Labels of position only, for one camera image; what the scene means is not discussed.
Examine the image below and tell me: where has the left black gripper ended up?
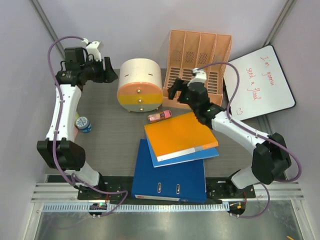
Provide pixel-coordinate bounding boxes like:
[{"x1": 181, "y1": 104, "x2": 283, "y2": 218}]
[{"x1": 82, "y1": 56, "x2": 119, "y2": 84}]

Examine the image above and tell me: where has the yellow cabinet drawer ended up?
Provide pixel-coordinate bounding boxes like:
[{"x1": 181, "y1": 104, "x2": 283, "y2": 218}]
[{"x1": 117, "y1": 93, "x2": 163, "y2": 105}]

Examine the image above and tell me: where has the orange desk file organizer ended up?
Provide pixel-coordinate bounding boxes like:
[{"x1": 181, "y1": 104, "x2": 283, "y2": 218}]
[{"x1": 161, "y1": 29, "x2": 233, "y2": 110}]

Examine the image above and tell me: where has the white arched drawer cabinet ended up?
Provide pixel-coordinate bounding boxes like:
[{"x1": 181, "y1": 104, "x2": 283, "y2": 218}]
[{"x1": 117, "y1": 58, "x2": 163, "y2": 98}]

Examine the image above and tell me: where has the orange folder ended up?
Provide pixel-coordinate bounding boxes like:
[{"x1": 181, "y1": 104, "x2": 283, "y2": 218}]
[{"x1": 144, "y1": 112, "x2": 219, "y2": 167}]

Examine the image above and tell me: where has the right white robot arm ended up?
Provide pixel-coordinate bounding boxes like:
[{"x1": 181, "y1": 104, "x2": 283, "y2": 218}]
[{"x1": 167, "y1": 78, "x2": 292, "y2": 198}]

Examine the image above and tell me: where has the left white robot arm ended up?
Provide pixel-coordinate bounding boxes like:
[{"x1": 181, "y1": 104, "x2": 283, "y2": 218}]
[{"x1": 36, "y1": 54, "x2": 118, "y2": 200}]

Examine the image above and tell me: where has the small blue-label bottle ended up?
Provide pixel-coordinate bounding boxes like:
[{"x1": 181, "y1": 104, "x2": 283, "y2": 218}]
[{"x1": 75, "y1": 116, "x2": 92, "y2": 134}]

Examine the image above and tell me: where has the pink sticky note pad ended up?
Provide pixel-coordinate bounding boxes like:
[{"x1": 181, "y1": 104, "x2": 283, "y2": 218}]
[{"x1": 73, "y1": 127, "x2": 78, "y2": 138}]

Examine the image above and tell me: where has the light blue thin folder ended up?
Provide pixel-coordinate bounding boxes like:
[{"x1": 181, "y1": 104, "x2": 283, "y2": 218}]
[{"x1": 146, "y1": 138, "x2": 219, "y2": 168}]

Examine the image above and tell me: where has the white dry-erase board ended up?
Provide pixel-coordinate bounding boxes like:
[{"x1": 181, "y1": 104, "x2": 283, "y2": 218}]
[{"x1": 224, "y1": 45, "x2": 296, "y2": 121}]

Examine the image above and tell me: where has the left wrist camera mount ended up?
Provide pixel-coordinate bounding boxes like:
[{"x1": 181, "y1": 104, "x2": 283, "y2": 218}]
[{"x1": 82, "y1": 38, "x2": 104, "y2": 62}]

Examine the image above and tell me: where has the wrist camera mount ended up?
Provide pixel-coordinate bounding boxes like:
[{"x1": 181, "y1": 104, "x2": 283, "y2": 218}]
[
  {"x1": 187, "y1": 68, "x2": 207, "y2": 87},
  {"x1": 82, "y1": 38, "x2": 104, "y2": 62}
]

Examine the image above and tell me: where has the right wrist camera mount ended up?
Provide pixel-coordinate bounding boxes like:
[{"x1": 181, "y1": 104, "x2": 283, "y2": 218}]
[{"x1": 187, "y1": 68, "x2": 207, "y2": 87}]

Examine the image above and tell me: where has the blue ring binder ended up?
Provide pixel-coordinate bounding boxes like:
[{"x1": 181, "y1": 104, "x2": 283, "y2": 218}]
[{"x1": 131, "y1": 139, "x2": 207, "y2": 204}]

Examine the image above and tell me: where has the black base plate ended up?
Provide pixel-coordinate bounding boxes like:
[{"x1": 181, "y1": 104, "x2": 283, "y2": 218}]
[{"x1": 76, "y1": 181, "x2": 256, "y2": 201}]

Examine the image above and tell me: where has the perforated cable tray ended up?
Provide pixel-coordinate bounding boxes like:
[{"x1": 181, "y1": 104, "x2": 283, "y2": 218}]
[{"x1": 42, "y1": 202, "x2": 230, "y2": 213}]

